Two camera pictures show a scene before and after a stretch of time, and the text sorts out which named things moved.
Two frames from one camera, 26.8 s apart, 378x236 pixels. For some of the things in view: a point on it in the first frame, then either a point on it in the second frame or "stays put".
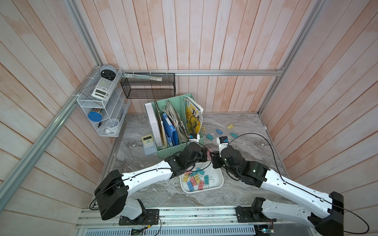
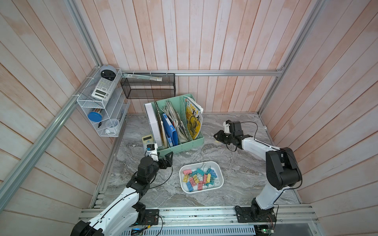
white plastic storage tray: x=202 y=177 stays put
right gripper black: x=216 y=158 to x=219 y=136
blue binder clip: x=191 y=187 stays put
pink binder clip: x=201 y=185 stays put
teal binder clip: x=202 y=172 stays put
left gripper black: x=204 y=152 to x=169 y=161
